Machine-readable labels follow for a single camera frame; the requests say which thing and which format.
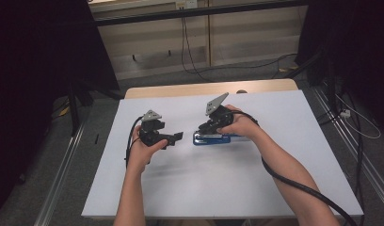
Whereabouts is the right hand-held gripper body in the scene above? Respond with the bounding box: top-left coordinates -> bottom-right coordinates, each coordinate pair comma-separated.
200,91 -> 235,130

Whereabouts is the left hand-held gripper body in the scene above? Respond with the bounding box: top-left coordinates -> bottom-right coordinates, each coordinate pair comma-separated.
137,109 -> 176,149

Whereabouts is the blue stapler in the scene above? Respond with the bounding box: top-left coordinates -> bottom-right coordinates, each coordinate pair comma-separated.
192,131 -> 242,147

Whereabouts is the person's right hand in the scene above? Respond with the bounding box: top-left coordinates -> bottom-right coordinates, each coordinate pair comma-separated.
216,104 -> 264,141

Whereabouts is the person's left hand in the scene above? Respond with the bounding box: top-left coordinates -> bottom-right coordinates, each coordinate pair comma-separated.
126,125 -> 168,174

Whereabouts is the wooden table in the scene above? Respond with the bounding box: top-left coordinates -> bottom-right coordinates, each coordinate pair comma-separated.
124,78 -> 299,100

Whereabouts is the white table sheet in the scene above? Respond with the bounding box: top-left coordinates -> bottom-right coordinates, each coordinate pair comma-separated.
81,89 -> 364,219

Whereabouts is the black metal stand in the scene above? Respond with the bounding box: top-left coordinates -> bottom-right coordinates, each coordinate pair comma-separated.
67,79 -> 125,137

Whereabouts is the black horizontal bar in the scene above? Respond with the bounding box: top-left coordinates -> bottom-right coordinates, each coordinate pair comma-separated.
91,0 -> 309,27

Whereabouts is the black curtain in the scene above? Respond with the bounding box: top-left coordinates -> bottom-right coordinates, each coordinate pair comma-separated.
295,0 -> 384,133
0,0 -> 120,218

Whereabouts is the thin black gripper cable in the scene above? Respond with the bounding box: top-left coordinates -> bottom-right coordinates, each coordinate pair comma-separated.
124,115 -> 145,169

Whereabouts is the black floor cable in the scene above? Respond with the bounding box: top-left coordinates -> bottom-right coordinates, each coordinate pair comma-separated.
182,52 -> 299,83

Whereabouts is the black socket cable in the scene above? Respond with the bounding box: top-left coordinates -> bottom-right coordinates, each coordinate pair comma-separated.
180,8 -> 213,83

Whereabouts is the thick black gripper cable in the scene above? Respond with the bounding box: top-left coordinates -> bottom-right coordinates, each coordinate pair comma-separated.
235,110 -> 359,226

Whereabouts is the aluminium floor rail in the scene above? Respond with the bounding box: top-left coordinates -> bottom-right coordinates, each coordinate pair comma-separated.
312,86 -> 384,215
33,123 -> 87,226

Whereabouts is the white wall socket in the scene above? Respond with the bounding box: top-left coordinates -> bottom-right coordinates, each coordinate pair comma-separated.
175,0 -> 198,10

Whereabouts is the white floor cable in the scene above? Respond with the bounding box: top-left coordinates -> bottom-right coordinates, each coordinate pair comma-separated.
334,93 -> 382,140

